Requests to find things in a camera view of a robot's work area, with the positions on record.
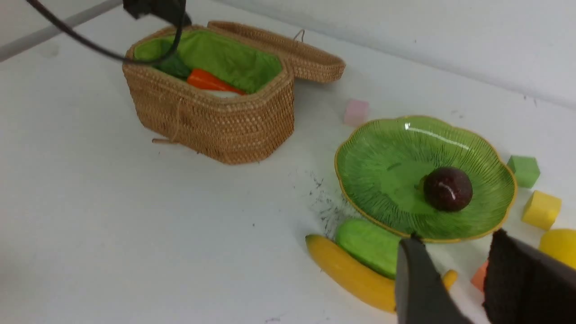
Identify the black left camera cable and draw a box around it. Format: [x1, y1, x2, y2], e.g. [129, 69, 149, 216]
[25, 0, 185, 65]

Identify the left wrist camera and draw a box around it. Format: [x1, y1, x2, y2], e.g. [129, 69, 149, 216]
[122, 0, 192, 27]

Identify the salmon orange foam cube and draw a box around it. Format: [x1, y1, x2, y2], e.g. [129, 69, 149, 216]
[470, 260, 488, 293]

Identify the orange carrot with leaves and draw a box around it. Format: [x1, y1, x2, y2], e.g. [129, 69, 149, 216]
[155, 56, 247, 96]

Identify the green chayote gourd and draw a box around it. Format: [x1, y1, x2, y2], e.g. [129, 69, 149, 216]
[335, 219, 401, 279]

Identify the woven wicker basket lid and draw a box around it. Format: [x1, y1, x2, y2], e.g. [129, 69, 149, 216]
[207, 21, 346, 83]

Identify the woven wicker basket green lining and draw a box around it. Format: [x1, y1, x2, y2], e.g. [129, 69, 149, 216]
[122, 25, 295, 165]

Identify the pink foam cube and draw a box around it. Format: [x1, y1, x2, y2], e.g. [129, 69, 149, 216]
[343, 99, 369, 127]

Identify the white radish with leaves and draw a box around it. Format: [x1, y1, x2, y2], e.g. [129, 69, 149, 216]
[200, 90, 242, 99]

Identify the green foam cube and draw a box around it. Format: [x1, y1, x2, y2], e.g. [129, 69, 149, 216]
[507, 155, 540, 189]

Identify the yellow lemon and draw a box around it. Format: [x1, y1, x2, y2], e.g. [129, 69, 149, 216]
[538, 229, 576, 269]

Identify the green leaf-shaped glass plate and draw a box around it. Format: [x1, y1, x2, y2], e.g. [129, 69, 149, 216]
[334, 116, 518, 243]

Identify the dark purple round fruit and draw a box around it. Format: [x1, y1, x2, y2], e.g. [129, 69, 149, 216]
[420, 166, 473, 212]

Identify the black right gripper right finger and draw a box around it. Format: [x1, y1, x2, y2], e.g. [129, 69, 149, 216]
[483, 229, 576, 324]

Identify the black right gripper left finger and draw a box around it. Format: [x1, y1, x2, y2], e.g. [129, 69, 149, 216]
[395, 233, 471, 324]

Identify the yellow foam cube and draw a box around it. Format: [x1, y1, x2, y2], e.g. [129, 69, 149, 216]
[521, 190, 562, 230]

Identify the yellow banana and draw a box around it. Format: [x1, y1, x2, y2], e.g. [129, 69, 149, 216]
[305, 234, 458, 315]

